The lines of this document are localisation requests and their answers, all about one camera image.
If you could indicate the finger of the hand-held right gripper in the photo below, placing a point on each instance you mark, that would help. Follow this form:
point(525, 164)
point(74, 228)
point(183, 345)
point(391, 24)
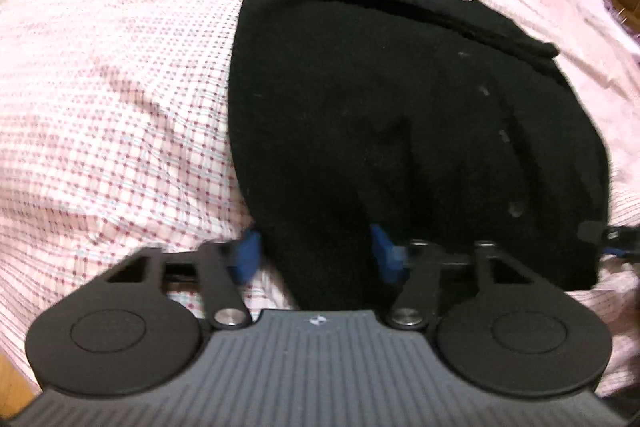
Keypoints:
point(592, 231)
point(615, 252)

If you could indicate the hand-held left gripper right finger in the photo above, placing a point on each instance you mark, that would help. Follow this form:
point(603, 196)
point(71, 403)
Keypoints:
point(387, 254)

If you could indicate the black button cardigan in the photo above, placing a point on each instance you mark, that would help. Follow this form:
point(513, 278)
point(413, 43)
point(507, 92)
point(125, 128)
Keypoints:
point(400, 132)

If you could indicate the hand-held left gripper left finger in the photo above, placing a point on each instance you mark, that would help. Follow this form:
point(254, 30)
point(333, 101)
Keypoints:
point(247, 257)

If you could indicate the pink checked duvet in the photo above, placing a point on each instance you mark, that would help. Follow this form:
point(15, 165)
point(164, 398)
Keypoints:
point(115, 82)

